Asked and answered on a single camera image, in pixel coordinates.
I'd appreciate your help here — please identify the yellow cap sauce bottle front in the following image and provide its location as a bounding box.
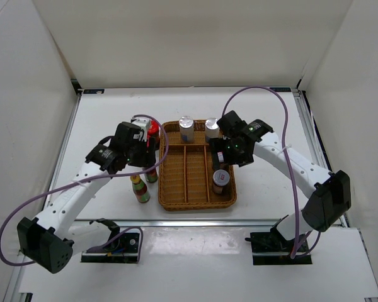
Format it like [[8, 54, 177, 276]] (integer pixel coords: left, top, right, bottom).
[[130, 175, 151, 203]]

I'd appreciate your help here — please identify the dark spice jar white lid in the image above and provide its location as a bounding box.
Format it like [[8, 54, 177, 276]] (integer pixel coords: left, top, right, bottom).
[[216, 152, 224, 164]]

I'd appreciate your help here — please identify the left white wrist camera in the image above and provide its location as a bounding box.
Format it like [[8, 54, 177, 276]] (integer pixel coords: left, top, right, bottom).
[[131, 117, 151, 142]]

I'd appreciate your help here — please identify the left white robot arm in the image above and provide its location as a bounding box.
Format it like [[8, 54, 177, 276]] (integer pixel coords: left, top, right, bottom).
[[17, 117, 156, 274]]

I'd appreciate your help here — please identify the silver cap white shaker front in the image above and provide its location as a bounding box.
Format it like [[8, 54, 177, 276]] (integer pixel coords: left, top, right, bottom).
[[178, 116, 195, 143]]

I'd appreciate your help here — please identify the red cap sauce jar rear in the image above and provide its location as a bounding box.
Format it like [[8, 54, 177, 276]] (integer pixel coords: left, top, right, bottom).
[[147, 120, 160, 150]]

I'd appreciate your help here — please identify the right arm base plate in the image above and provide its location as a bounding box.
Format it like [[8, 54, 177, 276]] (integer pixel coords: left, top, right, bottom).
[[245, 232, 312, 266]]

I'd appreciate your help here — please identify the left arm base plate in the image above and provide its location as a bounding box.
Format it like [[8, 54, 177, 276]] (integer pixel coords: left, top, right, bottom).
[[80, 227, 144, 264]]

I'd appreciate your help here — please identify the yellow cap sauce bottle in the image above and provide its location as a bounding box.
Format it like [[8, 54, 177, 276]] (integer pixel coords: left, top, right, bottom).
[[144, 169, 158, 183], [130, 175, 151, 203]]

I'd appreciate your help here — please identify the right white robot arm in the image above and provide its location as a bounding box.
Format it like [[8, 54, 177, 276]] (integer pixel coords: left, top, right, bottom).
[[209, 111, 351, 252]]

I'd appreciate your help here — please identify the woven wicker divided tray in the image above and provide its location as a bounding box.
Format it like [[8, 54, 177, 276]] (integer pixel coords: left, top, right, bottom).
[[158, 120, 237, 211]]

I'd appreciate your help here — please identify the silver cap white shaker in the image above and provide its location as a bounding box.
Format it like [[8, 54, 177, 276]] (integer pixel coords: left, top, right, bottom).
[[205, 118, 220, 142], [178, 116, 195, 143]]

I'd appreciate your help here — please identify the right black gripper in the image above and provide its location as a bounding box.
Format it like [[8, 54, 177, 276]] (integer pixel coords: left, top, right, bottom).
[[209, 137, 254, 171]]

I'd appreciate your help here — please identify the pink spice jar white lid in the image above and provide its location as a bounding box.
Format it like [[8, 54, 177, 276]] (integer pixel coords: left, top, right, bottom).
[[212, 169, 231, 194]]

